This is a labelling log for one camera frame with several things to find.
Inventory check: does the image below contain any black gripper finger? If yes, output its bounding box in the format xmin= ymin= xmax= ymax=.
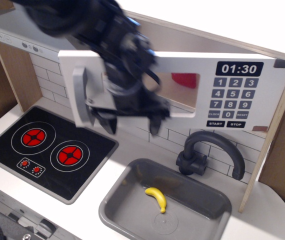
xmin=149 ymin=115 xmax=162 ymax=136
xmin=96 ymin=113 xmax=117 ymax=135

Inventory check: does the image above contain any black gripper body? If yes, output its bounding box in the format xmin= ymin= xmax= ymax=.
xmin=85 ymin=82 xmax=170 ymax=122

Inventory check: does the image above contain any white toy microwave door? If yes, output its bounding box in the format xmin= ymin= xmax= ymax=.
xmin=58 ymin=50 xmax=285 ymax=132

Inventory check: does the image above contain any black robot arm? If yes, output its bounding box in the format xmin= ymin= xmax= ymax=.
xmin=19 ymin=0 xmax=170 ymax=135

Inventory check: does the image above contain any red object inside microwave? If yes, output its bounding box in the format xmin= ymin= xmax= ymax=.
xmin=171 ymin=73 xmax=197 ymax=89

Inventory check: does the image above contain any grey toy faucet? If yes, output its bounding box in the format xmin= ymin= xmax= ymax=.
xmin=175 ymin=131 xmax=245 ymax=181

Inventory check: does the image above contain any black toy stove top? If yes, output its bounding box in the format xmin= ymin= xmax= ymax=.
xmin=0 ymin=106 xmax=119 ymax=205

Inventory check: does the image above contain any yellow toy banana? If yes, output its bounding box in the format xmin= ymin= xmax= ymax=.
xmin=144 ymin=187 xmax=167 ymax=214

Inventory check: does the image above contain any grey toy sink basin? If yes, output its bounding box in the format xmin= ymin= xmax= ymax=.
xmin=98 ymin=159 xmax=232 ymax=240

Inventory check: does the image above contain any grey range hood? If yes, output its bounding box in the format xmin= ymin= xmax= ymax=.
xmin=0 ymin=3 xmax=76 ymax=63

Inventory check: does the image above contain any grey oven control panel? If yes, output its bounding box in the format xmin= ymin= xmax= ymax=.
xmin=0 ymin=191 xmax=78 ymax=240

